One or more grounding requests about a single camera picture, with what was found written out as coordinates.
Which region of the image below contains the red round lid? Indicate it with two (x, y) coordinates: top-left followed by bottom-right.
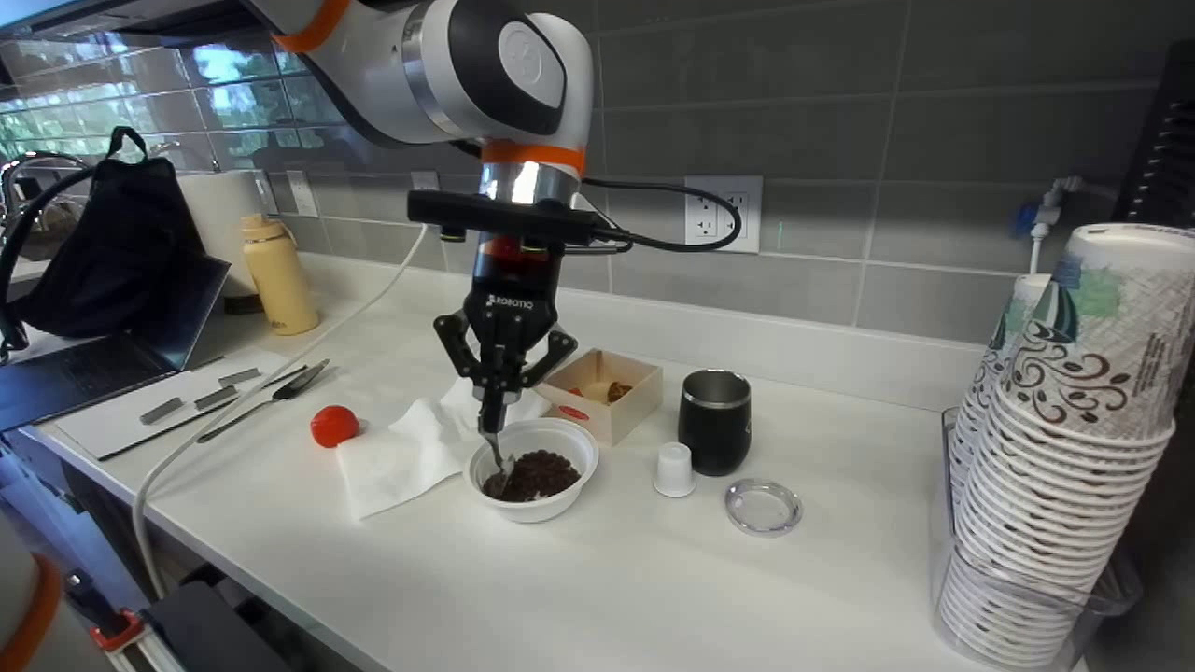
(310, 402), (361, 446)

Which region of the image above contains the white bowl with brown bits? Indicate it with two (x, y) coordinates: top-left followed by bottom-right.
(463, 419), (600, 527)

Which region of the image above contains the yellow bottle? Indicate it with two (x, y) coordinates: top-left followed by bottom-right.
(238, 211), (320, 337)

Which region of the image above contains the small white bottle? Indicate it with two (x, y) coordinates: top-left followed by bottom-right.
(655, 445), (694, 501)

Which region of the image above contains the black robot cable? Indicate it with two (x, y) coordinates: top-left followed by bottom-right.
(576, 175), (748, 257)

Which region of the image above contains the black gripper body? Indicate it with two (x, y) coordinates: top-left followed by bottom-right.
(463, 235), (559, 361)

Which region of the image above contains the paper towel roll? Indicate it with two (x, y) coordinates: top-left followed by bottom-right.
(181, 171), (262, 296)

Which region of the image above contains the black laptop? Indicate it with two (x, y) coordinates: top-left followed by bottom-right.
(0, 257), (227, 433)

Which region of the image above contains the wooden box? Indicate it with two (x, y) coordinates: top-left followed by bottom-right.
(537, 352), (662, 446)

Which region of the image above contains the black metal cup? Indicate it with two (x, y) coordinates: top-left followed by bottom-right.
(676, 368), (751, 477)

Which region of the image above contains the paper cup stack right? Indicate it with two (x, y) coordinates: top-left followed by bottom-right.
(934, 225), (1195, 672)

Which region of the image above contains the thin black rod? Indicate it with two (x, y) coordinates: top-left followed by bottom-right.
(92, 367), (300, 463)

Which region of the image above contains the black backpack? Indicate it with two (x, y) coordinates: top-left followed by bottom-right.
(0, 125), (207, 354)

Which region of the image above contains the white power cable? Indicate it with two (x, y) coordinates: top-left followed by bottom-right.
(128, 219), (432, 601)

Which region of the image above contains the metal spoon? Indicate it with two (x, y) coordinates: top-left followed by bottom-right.
(478, 382), (512, 477)

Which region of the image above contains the clear glass lid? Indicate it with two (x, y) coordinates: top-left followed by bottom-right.
(726, 477), (799, 538)

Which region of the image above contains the white paper towel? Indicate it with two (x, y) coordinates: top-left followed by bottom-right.
(331, 377), (554, 527)

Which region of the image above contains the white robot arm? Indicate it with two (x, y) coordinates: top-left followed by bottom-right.
(238, 0), (594, 390)

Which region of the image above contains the black knife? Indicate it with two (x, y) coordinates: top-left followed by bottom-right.
(197, 359), (328, 445)

